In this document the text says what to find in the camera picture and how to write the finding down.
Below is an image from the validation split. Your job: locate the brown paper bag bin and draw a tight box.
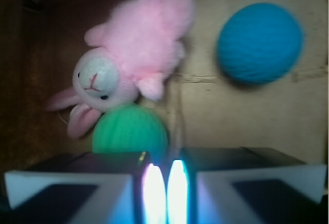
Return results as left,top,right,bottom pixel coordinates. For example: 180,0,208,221
1,0,328,172

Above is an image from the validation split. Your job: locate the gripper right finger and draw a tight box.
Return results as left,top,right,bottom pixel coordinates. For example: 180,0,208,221
167,147,327,223

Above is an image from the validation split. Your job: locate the green dimpled ball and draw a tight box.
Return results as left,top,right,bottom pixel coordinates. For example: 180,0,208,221
92,104,169,162

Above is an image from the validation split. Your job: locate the blue dimpled ball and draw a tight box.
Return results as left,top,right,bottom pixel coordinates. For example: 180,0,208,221
216,3,303,85

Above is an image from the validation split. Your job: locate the pink plush lamb toy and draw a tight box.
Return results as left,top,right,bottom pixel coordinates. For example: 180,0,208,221
46,0,195,139

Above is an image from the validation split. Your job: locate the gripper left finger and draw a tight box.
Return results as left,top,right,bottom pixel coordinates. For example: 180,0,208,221
4,152,167,223

